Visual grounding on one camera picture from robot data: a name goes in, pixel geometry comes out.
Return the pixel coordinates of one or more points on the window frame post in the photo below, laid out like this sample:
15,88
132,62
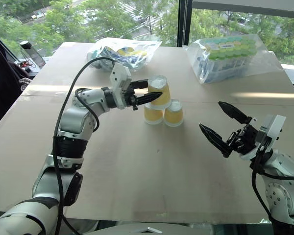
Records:
185,23

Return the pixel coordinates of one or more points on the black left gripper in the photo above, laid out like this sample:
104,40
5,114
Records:
129,94

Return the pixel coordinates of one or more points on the dark cloth on chair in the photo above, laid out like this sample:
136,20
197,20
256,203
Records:
5,85

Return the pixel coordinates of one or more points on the yellow paper cup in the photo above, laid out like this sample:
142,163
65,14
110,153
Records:
152,115
160,91
173,113

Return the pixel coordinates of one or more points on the clear bag of bottles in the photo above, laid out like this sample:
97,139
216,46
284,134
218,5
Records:
225,57

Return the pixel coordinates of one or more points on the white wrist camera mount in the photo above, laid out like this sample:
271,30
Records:
272,133
119,82

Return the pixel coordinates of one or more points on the clear water bottle black lid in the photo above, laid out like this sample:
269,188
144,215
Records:
32,54

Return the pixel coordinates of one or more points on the silver robot torso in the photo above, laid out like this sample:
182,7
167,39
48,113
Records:
161,228

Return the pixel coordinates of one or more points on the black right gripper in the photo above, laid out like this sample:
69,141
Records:
245,140

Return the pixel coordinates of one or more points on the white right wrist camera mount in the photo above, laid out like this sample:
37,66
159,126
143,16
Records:
272,133

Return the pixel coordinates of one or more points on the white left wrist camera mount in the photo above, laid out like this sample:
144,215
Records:
119,82

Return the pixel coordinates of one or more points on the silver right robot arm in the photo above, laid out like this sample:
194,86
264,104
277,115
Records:
280,186

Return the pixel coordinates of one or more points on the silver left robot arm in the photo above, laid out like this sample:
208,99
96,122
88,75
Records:
73,121

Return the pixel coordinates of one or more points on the clear bag of packets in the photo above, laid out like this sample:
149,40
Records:
122,52

